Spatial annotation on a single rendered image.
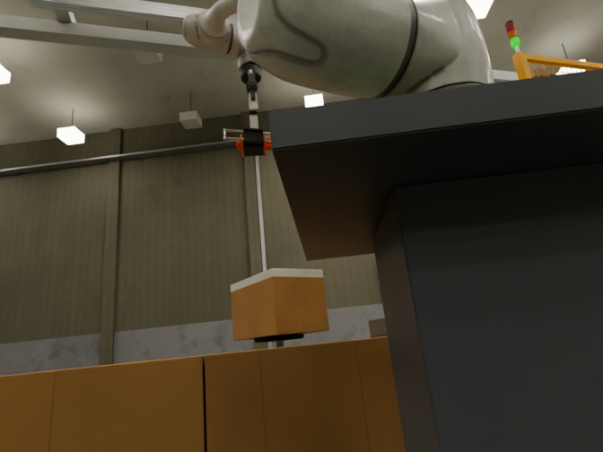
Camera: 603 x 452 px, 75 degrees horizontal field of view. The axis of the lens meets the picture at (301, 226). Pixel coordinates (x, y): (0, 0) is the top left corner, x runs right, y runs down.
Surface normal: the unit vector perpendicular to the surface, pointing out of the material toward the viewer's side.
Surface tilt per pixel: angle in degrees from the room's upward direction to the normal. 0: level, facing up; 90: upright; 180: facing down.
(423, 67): 137
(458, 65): 97
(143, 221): 90
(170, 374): 90
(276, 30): 146
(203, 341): 90
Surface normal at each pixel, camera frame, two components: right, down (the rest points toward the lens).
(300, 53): -0.04, 0.82
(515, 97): -0.07, -0.29
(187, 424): 0.26, -0.30
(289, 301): 0.57, -0.29
